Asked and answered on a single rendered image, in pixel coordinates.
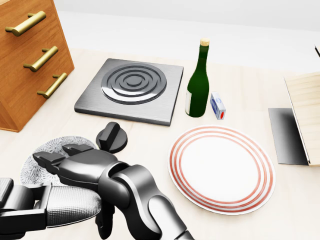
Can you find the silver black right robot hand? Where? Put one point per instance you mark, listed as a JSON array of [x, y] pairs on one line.
[[85, 167]]

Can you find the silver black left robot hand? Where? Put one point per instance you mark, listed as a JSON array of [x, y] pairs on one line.
[[70, 205]]

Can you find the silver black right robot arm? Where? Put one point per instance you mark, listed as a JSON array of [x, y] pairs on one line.
[[140, 190]]

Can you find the patterned black white bowl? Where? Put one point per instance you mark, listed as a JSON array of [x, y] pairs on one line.
[[29, 170]]

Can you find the flat dark stove plate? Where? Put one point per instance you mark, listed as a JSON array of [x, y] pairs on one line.
[[150, 105]]

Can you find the white plate with red rings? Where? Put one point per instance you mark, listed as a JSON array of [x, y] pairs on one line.
[[220, 170]]

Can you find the round black stove knob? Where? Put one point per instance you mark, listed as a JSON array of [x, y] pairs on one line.
[[112, 141]]

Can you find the wooden cabinet drawer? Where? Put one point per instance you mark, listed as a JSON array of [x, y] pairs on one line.
[[30, 102], [17, 12], [15, 62]]

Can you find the wooden cabinet with drawers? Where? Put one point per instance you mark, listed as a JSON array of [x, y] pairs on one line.
[[10, 110]]

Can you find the green wine bottle with cork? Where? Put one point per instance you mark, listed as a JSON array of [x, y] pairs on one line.
[[197, 92]]

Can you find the small blue white box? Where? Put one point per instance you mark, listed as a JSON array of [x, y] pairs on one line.
[[216, 103]]

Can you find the dark grey flat panel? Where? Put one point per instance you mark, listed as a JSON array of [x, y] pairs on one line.
[[287, 140]]

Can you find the pale wooden slat tray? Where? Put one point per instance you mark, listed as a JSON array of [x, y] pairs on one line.
[[308, 112]]

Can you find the thin dark bar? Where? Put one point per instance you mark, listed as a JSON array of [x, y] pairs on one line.
[[317, 51]]

